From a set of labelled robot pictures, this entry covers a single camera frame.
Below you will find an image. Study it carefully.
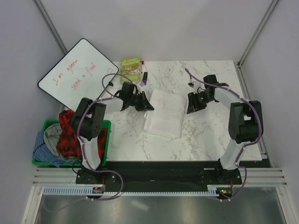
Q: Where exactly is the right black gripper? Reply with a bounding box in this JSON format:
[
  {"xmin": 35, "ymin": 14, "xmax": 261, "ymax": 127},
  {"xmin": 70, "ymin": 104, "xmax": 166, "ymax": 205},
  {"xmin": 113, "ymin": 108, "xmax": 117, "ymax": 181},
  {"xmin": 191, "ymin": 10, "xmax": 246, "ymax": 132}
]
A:
[{"xmin": 187, "ymin": 91, "xmax": 214, "ymax": 114}]

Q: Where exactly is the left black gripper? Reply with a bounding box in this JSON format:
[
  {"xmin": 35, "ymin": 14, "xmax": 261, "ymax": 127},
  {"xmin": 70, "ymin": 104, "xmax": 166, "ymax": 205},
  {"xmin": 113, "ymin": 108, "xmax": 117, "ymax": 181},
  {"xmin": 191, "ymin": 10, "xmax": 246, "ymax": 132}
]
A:
[{"xmin": 128, "ymin": 91, "xmax": 154, "ymax": 112}]

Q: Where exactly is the white long sleeve shirt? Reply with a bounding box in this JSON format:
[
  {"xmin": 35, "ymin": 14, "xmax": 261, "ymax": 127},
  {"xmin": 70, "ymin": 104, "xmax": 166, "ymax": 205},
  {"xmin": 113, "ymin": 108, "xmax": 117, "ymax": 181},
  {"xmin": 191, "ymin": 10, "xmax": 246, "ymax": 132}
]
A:
[{"xmin": 143, "ymin": 89, "xmax": 187, "ymax": 139}]

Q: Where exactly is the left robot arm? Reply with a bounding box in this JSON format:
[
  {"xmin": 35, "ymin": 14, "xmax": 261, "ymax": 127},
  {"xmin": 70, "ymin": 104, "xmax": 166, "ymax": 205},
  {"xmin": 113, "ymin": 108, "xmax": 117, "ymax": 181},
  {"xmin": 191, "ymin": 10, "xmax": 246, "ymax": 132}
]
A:
[{"xmin": 71, "ymin": 82, "xmax": 154, "ymax": 183}]

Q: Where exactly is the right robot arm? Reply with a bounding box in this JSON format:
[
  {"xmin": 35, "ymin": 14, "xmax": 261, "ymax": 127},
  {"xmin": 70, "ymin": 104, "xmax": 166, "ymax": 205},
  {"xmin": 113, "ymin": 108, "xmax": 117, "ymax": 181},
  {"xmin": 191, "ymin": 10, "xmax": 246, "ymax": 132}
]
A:
[{"xmin": 186, "ymin": 75, "xmax": 263, "ymax": 184}]

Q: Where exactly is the purple marker pen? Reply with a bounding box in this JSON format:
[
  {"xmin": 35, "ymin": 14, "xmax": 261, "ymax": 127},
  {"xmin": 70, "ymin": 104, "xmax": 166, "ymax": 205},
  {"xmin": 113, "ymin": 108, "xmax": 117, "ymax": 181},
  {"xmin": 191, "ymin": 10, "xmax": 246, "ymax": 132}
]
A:
[{"xmin": 142, "ymin": 72, "xmax": 148, "ymax": 85}]

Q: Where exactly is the green paperback book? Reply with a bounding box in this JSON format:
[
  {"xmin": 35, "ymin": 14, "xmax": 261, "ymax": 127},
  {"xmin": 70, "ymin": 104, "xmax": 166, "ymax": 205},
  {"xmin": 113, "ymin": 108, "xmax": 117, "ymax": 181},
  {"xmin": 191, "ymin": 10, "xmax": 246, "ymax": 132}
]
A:
[{"xmin": 120, "ymin": 57, "xmax": 142, "ymax": 82}]

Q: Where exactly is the white whiteboard with red writing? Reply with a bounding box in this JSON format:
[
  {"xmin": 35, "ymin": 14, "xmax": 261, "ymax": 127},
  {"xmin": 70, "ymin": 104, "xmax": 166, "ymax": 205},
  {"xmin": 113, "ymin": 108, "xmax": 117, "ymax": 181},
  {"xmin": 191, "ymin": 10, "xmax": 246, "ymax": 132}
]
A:
[{"xmin": 38, "ymin": 38, "xmax": 119, "ymax": 111}]

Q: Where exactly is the green plastic bin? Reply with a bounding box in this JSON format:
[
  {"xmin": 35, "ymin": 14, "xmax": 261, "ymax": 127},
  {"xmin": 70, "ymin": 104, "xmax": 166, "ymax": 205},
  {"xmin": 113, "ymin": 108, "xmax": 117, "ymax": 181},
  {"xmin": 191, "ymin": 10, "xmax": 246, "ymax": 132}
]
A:
[{"xmin": 32, "ymin": 119, "xmax": 111, "ymax": 168}]

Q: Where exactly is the red black plaid shirt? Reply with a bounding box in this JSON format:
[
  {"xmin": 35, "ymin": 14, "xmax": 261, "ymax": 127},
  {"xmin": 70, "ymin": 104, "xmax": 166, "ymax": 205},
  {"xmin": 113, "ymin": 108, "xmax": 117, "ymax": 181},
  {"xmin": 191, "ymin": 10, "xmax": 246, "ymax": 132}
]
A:
[{"xmin": 56, "ymin": 110, "xmax": 108, "ymax": 160}]

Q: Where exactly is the grey shirt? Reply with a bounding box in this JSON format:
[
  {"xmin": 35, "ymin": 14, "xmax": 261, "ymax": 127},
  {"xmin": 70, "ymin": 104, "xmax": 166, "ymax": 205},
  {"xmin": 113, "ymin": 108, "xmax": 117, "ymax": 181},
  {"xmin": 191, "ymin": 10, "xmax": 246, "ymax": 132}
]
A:
[{"xmin": 43, "ymin": 123, "xmax": 78, "ymax": 167}]

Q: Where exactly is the blue checked shirt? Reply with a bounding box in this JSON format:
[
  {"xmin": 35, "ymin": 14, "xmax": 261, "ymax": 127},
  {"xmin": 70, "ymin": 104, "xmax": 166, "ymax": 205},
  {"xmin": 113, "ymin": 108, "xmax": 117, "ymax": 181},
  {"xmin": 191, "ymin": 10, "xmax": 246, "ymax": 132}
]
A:
[{"xmin": 32, "ymin": 131, "xmax": 65, "ymax": 168}]

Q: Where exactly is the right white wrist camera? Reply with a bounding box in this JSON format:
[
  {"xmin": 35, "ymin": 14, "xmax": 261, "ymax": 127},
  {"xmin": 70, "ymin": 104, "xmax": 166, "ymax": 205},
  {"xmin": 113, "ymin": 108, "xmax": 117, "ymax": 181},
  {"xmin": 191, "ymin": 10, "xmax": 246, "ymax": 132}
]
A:
[{"xmin": 188, "ymin": 82, "xmax": 198, "ymax": 91}]

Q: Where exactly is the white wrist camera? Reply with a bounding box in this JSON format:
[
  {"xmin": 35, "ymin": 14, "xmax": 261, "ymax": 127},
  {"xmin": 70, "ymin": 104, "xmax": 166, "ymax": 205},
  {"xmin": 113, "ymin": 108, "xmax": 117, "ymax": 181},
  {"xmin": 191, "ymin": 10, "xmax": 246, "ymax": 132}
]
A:
[
  {"xmin": 136, "ymin": 82, "xmax": 144, "ymax": 91},
  {"xmin": 188, "ymin": 82, "xmax": 198, "ymax": 91}
]

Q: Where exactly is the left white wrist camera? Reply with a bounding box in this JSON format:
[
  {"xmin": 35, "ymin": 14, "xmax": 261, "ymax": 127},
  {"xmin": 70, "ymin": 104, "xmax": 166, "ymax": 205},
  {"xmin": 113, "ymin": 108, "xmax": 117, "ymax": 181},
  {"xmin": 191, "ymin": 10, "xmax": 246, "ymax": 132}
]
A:
[{"xmin": 136, "ymin": 82, "xmax": 144, "ymax": 91}]

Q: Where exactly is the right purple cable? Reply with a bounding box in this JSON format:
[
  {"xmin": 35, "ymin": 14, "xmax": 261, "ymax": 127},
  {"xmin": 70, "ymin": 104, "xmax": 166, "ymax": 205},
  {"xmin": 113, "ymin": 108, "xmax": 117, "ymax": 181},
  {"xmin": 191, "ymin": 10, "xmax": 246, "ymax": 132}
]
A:
[{"xmin": 185, "ymin": 68, "xmax": 261, "ymax": 187}]

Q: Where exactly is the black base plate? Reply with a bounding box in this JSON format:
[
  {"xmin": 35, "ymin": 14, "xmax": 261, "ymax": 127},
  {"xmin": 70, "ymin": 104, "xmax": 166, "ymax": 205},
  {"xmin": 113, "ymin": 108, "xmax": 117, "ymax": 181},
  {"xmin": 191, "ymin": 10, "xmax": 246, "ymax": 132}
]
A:
[{"xmin": 76, "ymin": 161, "xmax": 242, "ymax": 192}]

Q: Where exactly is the white slotted cable duct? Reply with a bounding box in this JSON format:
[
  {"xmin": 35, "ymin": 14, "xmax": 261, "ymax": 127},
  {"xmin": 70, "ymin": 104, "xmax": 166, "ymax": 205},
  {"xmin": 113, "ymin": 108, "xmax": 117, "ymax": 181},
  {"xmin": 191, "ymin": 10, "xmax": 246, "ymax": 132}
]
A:
[{"xmin": 43, "ymin": 186, "xmax": 232, "ymax": 196}]

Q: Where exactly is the aluminium rail frame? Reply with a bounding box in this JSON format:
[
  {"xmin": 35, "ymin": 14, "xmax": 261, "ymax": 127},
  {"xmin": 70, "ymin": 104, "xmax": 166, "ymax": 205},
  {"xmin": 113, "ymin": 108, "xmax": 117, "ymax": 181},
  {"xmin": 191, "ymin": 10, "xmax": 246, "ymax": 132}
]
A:
[{"xmin": 33, "ymin": 168, "xmax": 77, "ymax": 186}]

